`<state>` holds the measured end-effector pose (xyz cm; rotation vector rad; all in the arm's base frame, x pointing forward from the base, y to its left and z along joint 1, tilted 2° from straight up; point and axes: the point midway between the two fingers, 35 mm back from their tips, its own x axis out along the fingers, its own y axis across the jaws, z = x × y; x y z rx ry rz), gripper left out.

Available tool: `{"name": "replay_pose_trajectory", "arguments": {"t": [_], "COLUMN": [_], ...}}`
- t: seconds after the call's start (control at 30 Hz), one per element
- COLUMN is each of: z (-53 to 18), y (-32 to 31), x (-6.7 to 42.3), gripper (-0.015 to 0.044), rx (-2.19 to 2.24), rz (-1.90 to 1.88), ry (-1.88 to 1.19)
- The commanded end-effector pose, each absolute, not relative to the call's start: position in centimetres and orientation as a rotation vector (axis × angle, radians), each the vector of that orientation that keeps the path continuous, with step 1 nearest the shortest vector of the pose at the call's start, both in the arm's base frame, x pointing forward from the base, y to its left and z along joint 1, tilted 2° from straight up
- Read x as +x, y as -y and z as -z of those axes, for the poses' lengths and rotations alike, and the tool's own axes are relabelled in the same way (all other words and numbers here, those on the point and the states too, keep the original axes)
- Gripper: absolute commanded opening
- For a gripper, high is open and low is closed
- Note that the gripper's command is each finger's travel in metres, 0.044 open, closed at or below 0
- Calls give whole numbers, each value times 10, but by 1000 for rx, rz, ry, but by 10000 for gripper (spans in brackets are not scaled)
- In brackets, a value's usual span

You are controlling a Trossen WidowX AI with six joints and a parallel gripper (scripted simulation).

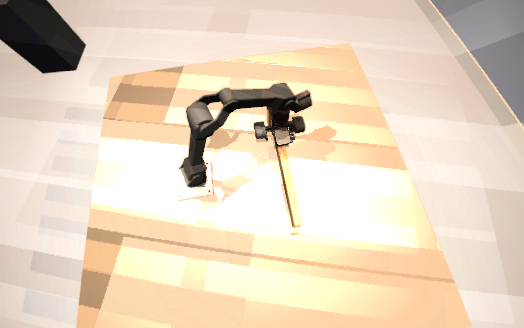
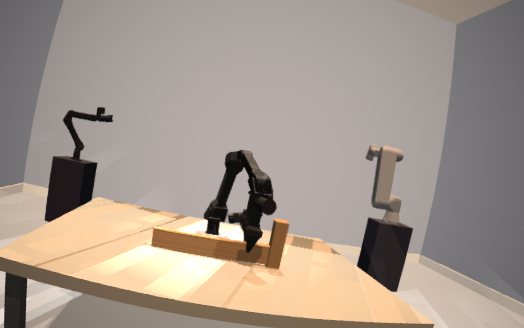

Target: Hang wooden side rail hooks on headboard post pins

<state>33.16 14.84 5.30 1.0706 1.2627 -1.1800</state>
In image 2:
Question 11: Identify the brown wooden post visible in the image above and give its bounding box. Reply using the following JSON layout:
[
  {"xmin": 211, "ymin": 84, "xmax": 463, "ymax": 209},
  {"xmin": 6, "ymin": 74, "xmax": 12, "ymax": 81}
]
[{"xmin": 266, "ymin": 218, "xmax": 290, "ymax": 269}]

